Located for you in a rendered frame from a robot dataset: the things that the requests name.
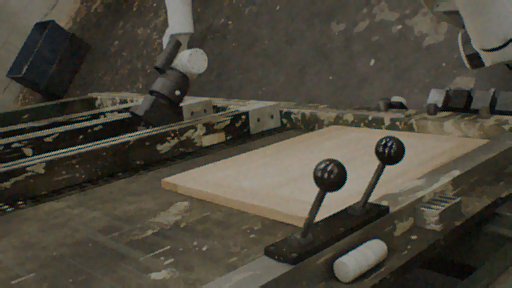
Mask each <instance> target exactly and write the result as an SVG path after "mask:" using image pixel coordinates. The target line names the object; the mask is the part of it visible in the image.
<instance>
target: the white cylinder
mask: <svg viewBox="0 0 512 288"><path fill-rule="evenodd" d="M386 256H387V248H386V245H385V244H384V243H383V242H382V241H381V240H379V239H372V240H370V241H368V242H366V243H364V245H360V246H359V247H358V248H356V249H355V250H353V251H350V252H349V253H347V254H346V255H345V256H343V257H341V258H339V259H337V260H336V262H334V266H333V269H334V273H335V274H336V277H337V279H340V280H341V281H342V282H344V283H350V282H351V281H353V279H356V278H358V276H360V275H361V274H363V273H365V272H367V271H368V270H369V269H370V268H372V267H375V265H377V264H378V263H380V262H381V261H383V260H384V259H385V258H386Z"/></svg>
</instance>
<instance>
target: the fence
mask: <svg viewBox="0 0 512 288"><path fill-rule="evenodd" d="M510 165H512V132H505V133H504V134H502V135H500V136H499V137H495V138H494V139H492V140H490V141H489V142H487V143H484V144H482V145H480V146H479V147H477V148H474V149H472V150H470V151H468V152H467V153H465V154H462V155H461V156H459V157H458V158H456V159H454V160H451V161H449V162H447V163H446V164H444V165H441V166H439V167H437V168H436V169H434V170H432V171H429V172H427V173H426V174H424V175H422V176H420V177H417V178H415V179H414V180H412V181H410V182H407V183H405V184H404V185H402V186H400V187H398V188H395V189H394V190H393V191H391V192H389V193H387V194H384V195H382V196H381V197H379V198H377V199H376V200H372V201H370V202H373V203H376V204H381V205H388V206H389V207H390V213H388V214H387V215H386V216H384V217H381V218H379V219H378V220H376V221H375V222H371V223H370V224H369V225H367V226H365V227H364V228H361V229H359V230H358V231H356V232H355V233H353V234H350V235H348V237H346V238H344V239H342V240H340V241H338V242H336V243H335V244H333V245H331V246H329V247H327V248H325V249H324V250H323V251H319V252H318V253H316V254H315V255H314V256H312V257H308V259H306V260H304V261H302V262H301V263H298V264H297V265H291V264H288V263H283V262H281V261H279V260H276V259H274V258H271V257H267V256H265V255H264V256H262V257H260V258H258V259H257V260H255V261H253V262H251V263H248V264H246V265H245V266H243V267H241V268H238V269H236V270H234V271H233V272H231V273H229V274H226V275H224V276H222V277H221V278H219V279H217V280H214V281H212V282H211V283H209V284H207V285H204V286H202V287H200V288H314V287H315V286H317V285H319V284H321V283H322V282H324V281H325V280H326V279H329V278H330V277H332V276H333V275H335V273H334V269H333V266H334V262H336V260H337V259H339V258H341V257H343V256H345V255H346V254H347V253H349V252H350V251H353V250H355V249H356V248H358V247H359V246H360V245H364V243H366V242H368V241H370V240H372V239H379V240H381V241H382V242H383V243H384V244H386V243H387V242H388V241H390V240H391V239H394V238H395V237H397V236H398V235H399V234H401V233H403V232H404V231H406V230H408V229H409V228H410V227H413V226H414V206H416V205H420V203H422V202H424V201H425V200H426V199H430V198H431V197H432V196H434V195H436V194H437V193H439V194H442V195H447V196H451V197H456V198H459V197H461V196H462V195H463V194H465V193H468V192H469V191H470V190H472V189H473V188H474V187H477V186H479V185H480V184H481V183H483V182H485V181H487V180H488V179H489V178H490V177H492V176H494V175H496V174H498V173H499V172H500V171H501V170H505V168H507V167H509V166H510Z"/></svg>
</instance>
